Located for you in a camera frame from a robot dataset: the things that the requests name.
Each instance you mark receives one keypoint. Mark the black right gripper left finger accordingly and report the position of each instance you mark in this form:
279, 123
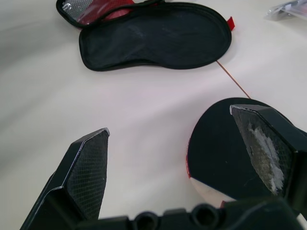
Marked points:
88, 172

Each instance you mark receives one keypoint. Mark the clear plastic bag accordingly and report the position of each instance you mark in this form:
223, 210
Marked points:
287, 12

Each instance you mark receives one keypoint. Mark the black and red paddle case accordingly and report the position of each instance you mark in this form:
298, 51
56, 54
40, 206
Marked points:
156, 40

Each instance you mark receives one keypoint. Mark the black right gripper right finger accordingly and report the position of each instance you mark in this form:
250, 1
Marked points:
271, 143

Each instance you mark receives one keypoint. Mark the black rubber table tennis paddle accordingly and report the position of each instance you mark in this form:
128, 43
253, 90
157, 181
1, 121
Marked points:
216, 148

